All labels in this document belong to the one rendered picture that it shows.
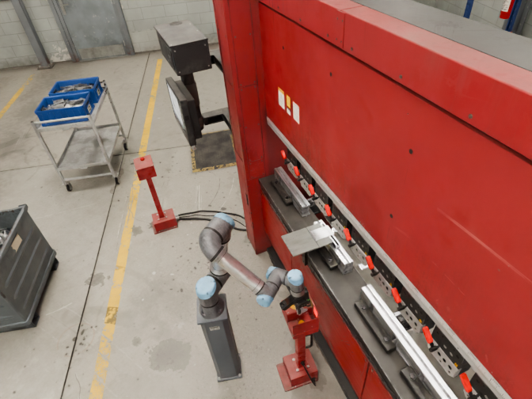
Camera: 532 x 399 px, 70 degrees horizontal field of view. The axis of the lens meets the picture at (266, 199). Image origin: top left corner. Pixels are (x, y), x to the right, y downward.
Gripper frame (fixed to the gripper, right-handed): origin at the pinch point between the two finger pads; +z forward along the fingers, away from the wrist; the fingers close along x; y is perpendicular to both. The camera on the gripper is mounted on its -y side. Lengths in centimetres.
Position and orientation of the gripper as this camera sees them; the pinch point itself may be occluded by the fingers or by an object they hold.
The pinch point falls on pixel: (298, 313)
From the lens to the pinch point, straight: 220.3
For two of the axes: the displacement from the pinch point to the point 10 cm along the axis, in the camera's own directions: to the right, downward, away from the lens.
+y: 9.4, -3.1, 1.2
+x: -2.9, -6.1, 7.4
